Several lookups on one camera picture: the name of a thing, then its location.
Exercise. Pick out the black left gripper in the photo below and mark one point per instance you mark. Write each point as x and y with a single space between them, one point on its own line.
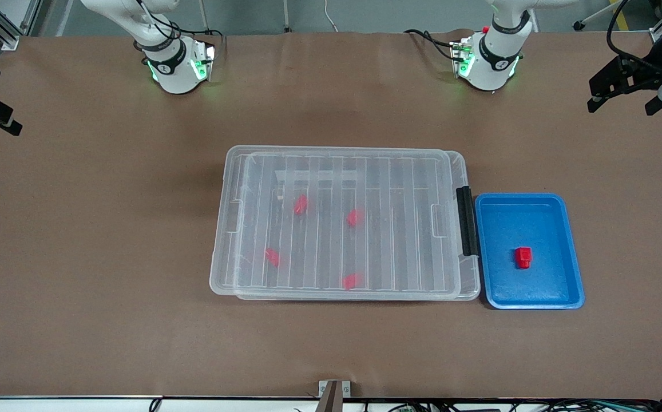
647 67

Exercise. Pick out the red block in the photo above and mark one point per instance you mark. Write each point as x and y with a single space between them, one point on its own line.
301 204
272 257
352 280
355 217
523 257

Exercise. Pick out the transparent plastic box lid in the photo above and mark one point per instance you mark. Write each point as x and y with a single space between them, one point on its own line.
399 240

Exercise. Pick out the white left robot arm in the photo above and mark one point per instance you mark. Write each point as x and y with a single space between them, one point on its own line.
491 66

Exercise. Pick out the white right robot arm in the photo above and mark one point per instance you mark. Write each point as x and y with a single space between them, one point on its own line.
173 68

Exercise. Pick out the transparent plastic storage box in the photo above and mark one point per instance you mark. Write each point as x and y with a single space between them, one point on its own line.
471 274

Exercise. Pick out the blue plastic tray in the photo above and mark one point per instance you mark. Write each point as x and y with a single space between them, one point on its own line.
548 229

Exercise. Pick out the brown paper table cover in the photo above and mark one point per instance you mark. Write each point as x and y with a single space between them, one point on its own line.
107 343

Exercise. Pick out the metal table edge bracket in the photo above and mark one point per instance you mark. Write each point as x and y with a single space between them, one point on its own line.
333 395

